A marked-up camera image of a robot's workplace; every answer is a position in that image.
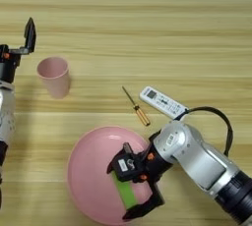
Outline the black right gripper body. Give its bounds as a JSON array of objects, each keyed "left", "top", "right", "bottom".
[{"left": 132, "top": 141, "right": 174, "bottom": 205}]

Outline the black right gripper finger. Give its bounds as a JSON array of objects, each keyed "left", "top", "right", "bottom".
[
  {"left": 122, "top": 199, "right": 166, "bottom": 221},
  {"left": 121, "top": 141, "right": 135, "bottom": 154}
]

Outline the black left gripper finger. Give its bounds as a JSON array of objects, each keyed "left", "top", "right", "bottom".
[{"left": 24, "top": 17, "right": 37, "bottom": 54}]

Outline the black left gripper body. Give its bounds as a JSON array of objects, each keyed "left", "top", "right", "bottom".
[{"left": 0, "top": 43, "right": 31, "bottom": 84}]

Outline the green rectangular block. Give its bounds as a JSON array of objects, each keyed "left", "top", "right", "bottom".
[{"left": 111, "top": 170, "right": 139, "bottom": 210}]

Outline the pink plastic cup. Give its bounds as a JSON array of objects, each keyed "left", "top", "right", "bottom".
[{"left": 36, "top": 56, "right": 71, "bottom": 100}]

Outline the pink plastic plate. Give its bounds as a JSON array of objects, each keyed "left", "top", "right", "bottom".
[{"left": 66, "top": 126, "right": 158, "bottom": 226}]

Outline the white remote control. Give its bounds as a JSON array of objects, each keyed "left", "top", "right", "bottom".
[{"left": 139, "top": 85, "right": 190, "bottom": 121}]

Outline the right gripper labelled black box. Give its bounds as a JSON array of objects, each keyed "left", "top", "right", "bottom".
[{"left": 106, "top": 152, "right": 146, "bottom": 184}]

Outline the amber handled screwdriver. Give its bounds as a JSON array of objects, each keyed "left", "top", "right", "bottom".
[{"left": 121, "top": 85, "right": 152, "bottom": 127}]

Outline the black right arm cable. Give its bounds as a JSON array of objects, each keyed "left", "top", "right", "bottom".
[{"left": 173, "top": 106, "right": 234, "bottom": 157}]

